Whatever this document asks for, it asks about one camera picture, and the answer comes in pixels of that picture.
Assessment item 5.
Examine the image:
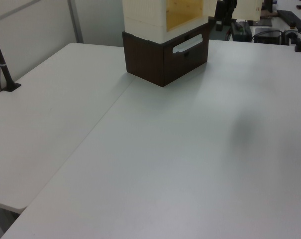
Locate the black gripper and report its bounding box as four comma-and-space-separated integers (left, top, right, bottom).
214, 0, 238, 32

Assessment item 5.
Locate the cream cabinet door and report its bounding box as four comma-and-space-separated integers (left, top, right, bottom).
206, 0, 263, 22

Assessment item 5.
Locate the cream plastic cabinet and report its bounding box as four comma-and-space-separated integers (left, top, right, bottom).
121, 0, 210, 43

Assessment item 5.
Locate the black electronics box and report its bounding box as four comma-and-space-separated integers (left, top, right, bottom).
254, 27, 283, 44

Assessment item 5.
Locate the dark brown drawer box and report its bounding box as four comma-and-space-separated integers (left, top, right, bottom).
122, 22, 212, 88

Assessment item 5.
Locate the white drawer handle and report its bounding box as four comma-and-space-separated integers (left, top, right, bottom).
172, 34, 204, 54

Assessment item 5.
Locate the black camera stand pole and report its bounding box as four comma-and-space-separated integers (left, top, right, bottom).
0, 21, 22, 93

